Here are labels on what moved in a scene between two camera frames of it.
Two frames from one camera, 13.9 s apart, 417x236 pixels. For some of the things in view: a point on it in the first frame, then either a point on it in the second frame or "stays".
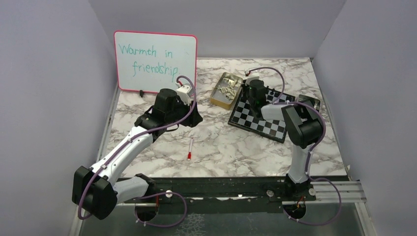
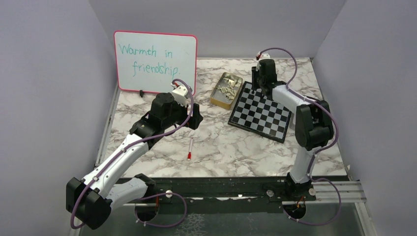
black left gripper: (193, 118) stays
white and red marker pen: (189, 155) stays
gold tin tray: (224, 93) stays
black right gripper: (244, 87) -> (254, 73)
